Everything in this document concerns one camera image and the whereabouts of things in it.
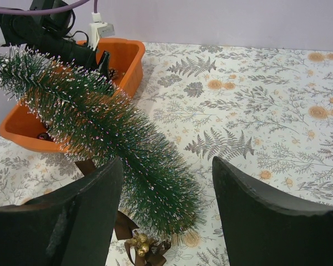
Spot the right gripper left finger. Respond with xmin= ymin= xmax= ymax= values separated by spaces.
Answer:
xmin=0 ymin=158 xmax=123 ymax=265

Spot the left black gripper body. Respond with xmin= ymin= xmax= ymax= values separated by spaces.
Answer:
xmin=85 ymin=48 xmax=110 ymax=75

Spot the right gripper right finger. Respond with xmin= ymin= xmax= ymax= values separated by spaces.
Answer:
xmin=212 ymin=157 xmax=333 ymax=265

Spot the orange plastic bin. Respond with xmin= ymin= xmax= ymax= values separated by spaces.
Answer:
xmin=0 ymin=38 xmax=145 ymax=153

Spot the small green christmas tree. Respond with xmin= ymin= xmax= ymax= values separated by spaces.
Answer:
xmin=0 ymin=47 xmax=204 ymax=237

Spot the brown leaf decoration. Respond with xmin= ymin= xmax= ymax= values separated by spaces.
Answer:
xmin=64 ymin=159 xmax=170 ymax=265

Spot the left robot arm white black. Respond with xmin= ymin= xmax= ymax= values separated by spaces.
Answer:
xmin=0 ymin=1 xmax=114 ymax=78

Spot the frosted pine cone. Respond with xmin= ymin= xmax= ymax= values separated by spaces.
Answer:
xmin=108 ymin=68 xmax=119 ymax=80

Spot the floral patterned table mat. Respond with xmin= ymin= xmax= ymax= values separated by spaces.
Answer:
xmin=0 ymin=41 xmax=333 ymax=266

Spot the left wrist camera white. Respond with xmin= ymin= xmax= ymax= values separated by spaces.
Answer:
xmin=88 ymin=12 xmax=115 ymax=50

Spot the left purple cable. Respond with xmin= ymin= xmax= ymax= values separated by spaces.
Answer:
xmin=0 ymin=0 xmax=99 ymax=16

